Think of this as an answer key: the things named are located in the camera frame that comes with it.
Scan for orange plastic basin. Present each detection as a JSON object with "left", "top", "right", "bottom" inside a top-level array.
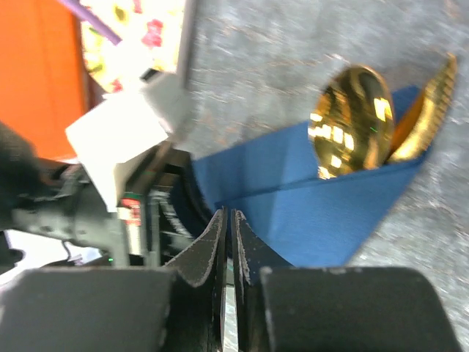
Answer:
[{"left": 1, "top": 0, "right": 89, "bottom": 160}]

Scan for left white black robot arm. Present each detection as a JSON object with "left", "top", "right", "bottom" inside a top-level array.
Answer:
[{"left": 1, "top": 125, "right": 213, "bottom": 267}]

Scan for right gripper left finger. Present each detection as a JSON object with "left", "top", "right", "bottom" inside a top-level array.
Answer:
[{"left": 1, "top": 209, "right": 228, "bottom": 352}]

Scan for floral rectangular tray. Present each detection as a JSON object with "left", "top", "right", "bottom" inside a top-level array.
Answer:
[{"left": 80, "top": 1, "right": 196, "bottom": 93}]

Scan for gold spoon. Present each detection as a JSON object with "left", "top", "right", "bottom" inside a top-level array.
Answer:
[{"left": 308, "top": 65, "right": 394, "bottom": 180}]

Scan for dark blue paper napkin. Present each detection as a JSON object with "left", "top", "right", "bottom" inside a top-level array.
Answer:
[{"left": 193, "top": 122, "right": 424, "bottom": 266}]

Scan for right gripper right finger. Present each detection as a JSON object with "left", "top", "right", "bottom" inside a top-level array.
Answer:
[{"left": 231, "top": 210, "right": 461, "bottom": 351}]

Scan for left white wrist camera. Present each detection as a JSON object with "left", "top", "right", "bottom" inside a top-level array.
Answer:
[{"left": 65, "top": 73, "right": 193, "bottom": 213}]

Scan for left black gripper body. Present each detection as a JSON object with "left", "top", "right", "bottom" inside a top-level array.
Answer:
[{"left": 10, "top": 142, "right": 213, "bottom": 267}]

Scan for gold knife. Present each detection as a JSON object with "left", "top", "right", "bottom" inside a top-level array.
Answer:
[{"left": 387, "top": 53, "right": 458, "bottom": 164}]

